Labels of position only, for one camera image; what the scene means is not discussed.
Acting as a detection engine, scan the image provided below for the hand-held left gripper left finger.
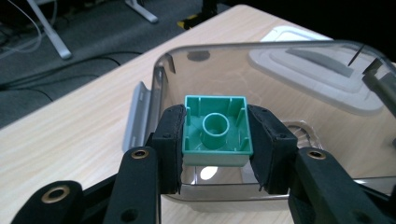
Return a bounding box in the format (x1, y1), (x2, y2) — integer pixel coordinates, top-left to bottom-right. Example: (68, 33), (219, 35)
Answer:
(151, 104), (187, 195)

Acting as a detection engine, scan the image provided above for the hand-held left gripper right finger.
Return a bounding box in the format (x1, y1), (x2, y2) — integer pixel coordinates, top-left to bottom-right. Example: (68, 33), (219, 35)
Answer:
(247, 105), (299, 195)

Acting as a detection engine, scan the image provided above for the green building block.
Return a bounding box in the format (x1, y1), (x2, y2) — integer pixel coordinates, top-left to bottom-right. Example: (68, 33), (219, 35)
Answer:
(181, 94), (254, 168)

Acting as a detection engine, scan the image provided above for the clear plastic container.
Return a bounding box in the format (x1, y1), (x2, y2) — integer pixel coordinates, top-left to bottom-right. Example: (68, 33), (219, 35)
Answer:
(121, 39), (396, 214)

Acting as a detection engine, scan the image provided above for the white container lid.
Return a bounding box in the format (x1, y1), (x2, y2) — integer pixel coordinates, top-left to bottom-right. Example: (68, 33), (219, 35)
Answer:
(248, 25), (387, 117)

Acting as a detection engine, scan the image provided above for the black stand with striped base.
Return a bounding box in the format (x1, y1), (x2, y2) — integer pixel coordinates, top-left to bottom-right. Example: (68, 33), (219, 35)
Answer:
(177, 0), (228, 31)

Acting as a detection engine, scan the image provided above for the white metal stand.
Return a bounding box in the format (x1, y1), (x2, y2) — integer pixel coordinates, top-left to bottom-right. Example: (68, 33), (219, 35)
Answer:
(26, 0), (159, 60)

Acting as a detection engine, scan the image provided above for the black floor cable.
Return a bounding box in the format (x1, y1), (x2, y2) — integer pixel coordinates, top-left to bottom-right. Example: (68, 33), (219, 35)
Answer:
(0, 50), (144, 87)
(0, 74), (99, 103)

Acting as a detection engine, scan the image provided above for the white floor cable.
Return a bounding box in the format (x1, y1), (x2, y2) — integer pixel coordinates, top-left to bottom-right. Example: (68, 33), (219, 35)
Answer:
(0, 0), (44, 59)

